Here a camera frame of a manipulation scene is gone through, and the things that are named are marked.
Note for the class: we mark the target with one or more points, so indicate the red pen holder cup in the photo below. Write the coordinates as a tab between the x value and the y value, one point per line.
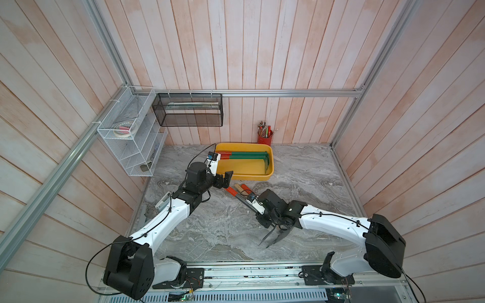
265	140

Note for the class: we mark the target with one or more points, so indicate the green hoe red grip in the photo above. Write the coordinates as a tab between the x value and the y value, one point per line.
229	155
254	164

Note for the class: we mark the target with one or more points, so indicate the yellow plastic storage box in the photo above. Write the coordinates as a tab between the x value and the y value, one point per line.
248	147

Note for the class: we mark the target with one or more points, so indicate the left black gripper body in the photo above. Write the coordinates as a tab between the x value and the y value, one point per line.
211	181

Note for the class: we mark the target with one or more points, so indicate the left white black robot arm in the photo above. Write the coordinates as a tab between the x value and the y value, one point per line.
132	267

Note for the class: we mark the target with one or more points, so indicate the black mesh wall basket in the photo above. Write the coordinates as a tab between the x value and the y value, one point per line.
189	109

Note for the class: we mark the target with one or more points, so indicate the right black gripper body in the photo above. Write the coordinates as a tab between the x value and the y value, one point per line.
265	219

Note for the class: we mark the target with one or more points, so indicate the pens in red cup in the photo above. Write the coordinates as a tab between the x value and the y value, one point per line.
265	130

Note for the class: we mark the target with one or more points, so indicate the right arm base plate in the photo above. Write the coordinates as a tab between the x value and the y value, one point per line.
318	275

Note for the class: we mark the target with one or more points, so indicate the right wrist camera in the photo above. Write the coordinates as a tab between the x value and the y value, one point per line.
254	204

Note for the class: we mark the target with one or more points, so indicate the tape roll on shelf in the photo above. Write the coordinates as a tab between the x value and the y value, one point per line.
124	129

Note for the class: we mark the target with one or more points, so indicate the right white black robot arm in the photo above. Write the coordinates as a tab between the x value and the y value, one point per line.
379	246

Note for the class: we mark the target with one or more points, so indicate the white wire wall shelf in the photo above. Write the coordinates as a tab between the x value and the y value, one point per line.
138	155

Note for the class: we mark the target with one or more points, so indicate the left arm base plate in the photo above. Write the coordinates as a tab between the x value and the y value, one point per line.
192	278

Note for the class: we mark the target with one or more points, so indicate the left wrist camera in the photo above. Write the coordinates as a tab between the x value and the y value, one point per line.
212	162

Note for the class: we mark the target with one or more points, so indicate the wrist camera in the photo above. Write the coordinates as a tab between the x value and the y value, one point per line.
254	204
212	162

